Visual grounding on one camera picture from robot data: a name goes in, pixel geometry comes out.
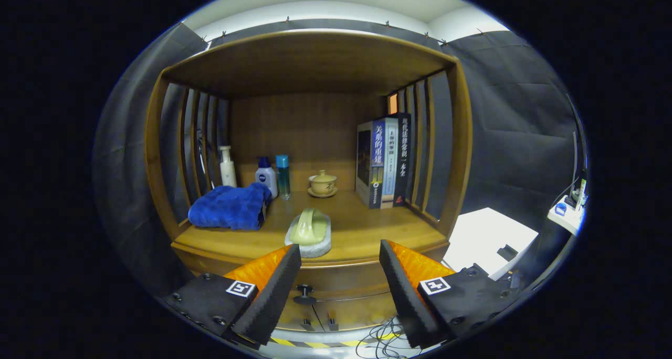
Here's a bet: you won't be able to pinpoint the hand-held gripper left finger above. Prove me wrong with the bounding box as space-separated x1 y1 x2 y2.
164 244 302 349

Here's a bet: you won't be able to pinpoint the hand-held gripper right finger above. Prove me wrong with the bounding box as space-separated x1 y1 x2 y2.
379 239 523 349

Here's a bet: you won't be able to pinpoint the wooden drawer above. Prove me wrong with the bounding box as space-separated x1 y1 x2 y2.
173 244 450 305

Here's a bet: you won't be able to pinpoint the green scrub brush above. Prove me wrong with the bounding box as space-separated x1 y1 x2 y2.
284 208 333 259

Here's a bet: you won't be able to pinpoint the wooden countertop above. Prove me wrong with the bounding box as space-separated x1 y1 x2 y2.
172 190 449 268

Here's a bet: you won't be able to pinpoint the white drawer unit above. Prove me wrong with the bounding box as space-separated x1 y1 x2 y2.
449 207 540 281

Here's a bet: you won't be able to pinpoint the wooden cabinet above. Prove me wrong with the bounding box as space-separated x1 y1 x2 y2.
145 30 473 332

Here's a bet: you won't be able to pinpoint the yellow black hazard tape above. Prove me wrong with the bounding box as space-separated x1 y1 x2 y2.
270 337 400 348

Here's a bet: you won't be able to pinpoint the blue towel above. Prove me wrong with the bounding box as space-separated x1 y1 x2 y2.
187 183 272 231

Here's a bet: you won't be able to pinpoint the white bottle with blue cap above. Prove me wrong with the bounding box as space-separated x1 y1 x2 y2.
255 156 279 199

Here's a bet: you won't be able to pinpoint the teal blue bottle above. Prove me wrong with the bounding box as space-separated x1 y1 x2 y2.
275 155 292 200

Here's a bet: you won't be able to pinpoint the beige lidded teacup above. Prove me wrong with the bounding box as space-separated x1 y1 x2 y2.
307 170 339 198

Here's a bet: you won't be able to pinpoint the white pump bottle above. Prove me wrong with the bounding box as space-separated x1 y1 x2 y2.
218 145 237 188

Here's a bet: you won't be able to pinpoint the blue spine book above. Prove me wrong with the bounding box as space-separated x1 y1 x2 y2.
355 120 386 209

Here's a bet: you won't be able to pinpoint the white spine book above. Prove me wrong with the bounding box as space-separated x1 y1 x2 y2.
375 118 400 208

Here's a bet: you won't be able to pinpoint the black spine book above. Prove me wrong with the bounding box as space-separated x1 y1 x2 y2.
391 112 412 207

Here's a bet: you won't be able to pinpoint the white desk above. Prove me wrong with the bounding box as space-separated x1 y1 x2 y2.
547 194 586 237

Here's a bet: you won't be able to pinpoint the black floor cables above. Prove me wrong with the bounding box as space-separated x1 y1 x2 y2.
354 317 421 358

